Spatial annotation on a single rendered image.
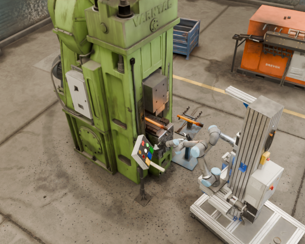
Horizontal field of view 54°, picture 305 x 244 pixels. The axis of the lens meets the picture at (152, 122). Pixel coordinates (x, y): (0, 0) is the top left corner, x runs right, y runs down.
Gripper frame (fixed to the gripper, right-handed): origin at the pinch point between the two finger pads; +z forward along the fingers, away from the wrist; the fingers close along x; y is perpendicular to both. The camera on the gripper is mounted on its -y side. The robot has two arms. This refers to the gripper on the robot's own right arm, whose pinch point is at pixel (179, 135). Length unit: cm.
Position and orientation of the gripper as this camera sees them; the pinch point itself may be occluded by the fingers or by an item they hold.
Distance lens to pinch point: 403.6
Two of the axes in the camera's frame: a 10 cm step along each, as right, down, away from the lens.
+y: 0.3, 7.4, 6.7
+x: 6.1, -5.5, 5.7
